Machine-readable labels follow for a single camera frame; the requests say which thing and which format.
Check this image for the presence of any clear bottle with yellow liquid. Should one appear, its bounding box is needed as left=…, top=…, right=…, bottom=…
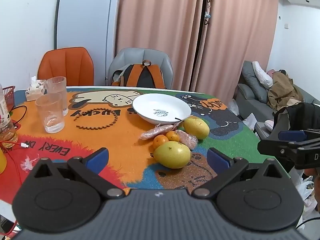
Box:
left=0, top=85, right=18, bottom=148

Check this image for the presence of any colourful cartoon table mat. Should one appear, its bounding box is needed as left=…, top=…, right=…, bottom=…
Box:
left=0, top=86, right=292, bottom=205

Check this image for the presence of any white refrigerator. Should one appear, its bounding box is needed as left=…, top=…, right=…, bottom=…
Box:
left=56, top=0, right=120, bottom=65

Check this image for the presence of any red cable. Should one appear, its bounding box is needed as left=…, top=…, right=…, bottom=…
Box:
left=0, top=105, right=29, bottom=238

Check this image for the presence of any small hanging charm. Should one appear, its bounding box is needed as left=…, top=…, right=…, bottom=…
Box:
left=204, top=0, right=212, bottom=26

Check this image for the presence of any white plate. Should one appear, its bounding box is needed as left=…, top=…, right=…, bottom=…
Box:
left=132, top=93, right=192, bottom=125

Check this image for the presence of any long plastic-wrapped pink sausage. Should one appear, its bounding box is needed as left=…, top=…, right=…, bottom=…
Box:
left=139, top=124, right=175, bottom=140

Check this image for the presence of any crumpled clear wrapper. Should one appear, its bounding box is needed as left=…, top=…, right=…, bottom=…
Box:
left=21, top=155, right=40, bottom=170

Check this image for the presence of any grey chair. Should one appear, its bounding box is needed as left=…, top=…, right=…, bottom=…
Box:
left=108, top=48, right=174, bottom=89

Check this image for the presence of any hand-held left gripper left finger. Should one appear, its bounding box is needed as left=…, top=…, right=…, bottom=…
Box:
left=29, top=147, right=125, bottom=198

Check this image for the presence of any red plastic basket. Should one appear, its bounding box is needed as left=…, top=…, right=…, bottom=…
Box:
left=0, top=86, right=15, bottom=113

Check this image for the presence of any white plastic bag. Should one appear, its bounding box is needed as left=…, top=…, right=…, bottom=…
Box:
left=290, top=167, right=318, bottom=230
left=229, top=99, right=242, bottom=117
left=242, top=113, right=258, bottom=131

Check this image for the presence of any white pillow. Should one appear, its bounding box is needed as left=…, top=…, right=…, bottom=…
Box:
left=252, top=61, right=273, bottom=89

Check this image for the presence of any orange and black backpack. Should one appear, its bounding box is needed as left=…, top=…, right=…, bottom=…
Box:
left=111, top=60, right=167, bottom=89

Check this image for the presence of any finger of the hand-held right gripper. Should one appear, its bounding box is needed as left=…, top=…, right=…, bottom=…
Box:
left=278, top=129, right=320, bottom=143
left=257, top=139, right=304, bottom=161

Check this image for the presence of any patterned tissue box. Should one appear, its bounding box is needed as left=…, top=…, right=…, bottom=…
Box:
left=25, top=76, right=47, bottom=102

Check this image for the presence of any orange chair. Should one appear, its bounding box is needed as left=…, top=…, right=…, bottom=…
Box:
left=37, top=47, right=95, bottom=86

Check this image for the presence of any brown jacket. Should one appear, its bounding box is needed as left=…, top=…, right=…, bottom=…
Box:
left=267, top=70, right=304, bottom=111

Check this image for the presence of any pink curtain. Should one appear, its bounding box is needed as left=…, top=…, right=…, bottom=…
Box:
left=191, top=0, right=279, bottom=103
left=111, top=0, right=208, bottom=92

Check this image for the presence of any clear drinking glass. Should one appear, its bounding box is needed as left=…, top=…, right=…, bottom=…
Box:
left=35, top=92, right=65, bottom=133
left=45, top=77, right=68, bottom=117

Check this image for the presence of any grey sofa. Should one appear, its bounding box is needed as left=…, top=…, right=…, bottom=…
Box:
left=236, top=61, right=320, bottom=140

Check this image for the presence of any yellow mango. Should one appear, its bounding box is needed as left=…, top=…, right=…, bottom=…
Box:
left=154, top=141, right=192, bottom=169
left=183, top=117, right=210, bottom=140

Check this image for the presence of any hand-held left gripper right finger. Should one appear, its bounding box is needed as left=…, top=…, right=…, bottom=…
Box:
left=192, top=148, right=285, bottom=198

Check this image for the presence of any small orange tangerine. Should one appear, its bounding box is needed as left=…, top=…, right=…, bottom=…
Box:
left=166, top=131, right=180, bottom=142

